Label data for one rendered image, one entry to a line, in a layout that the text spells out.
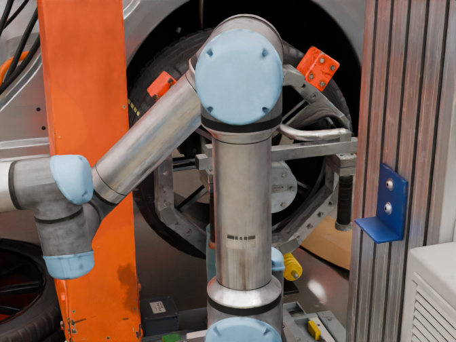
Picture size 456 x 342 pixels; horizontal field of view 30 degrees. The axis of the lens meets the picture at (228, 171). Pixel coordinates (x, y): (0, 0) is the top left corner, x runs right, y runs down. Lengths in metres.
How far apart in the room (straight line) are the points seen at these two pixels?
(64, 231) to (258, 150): 0.32
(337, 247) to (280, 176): 1.60
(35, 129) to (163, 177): 0.39
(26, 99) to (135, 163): 1.03
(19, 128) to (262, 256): 1.24
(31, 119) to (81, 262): 1.09
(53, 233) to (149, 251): 2.41
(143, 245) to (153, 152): 2.42
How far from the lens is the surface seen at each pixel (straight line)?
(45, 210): 1.29
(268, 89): 1.13
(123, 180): 1.39
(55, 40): 1.77
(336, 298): 3.38
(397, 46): 1.16
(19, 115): 2.38
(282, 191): 2.19
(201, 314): 2.83
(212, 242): 2.10
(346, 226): 2.21
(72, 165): 1.27
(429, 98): 1.10
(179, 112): 1.33
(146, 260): 3.64
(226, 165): 1.20
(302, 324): 2.94
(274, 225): 2.49
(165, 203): 2.29
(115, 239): 1.94
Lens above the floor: 1.73
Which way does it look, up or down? 23 degrees down
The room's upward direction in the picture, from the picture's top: straight up
